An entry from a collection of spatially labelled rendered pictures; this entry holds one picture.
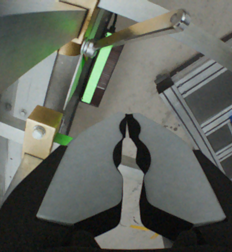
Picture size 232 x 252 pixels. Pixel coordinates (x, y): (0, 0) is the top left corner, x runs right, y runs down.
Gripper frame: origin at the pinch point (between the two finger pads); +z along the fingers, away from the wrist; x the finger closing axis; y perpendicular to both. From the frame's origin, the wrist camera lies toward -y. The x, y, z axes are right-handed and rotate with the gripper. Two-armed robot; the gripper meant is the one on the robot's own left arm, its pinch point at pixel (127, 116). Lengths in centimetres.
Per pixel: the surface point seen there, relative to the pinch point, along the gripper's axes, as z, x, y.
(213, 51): 14.7, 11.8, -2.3
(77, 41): 13.7, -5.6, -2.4
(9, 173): 39, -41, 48
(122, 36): 6.1, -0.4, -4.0
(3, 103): 39, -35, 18
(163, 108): 101, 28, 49
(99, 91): 30.5, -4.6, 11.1
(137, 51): 101, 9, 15
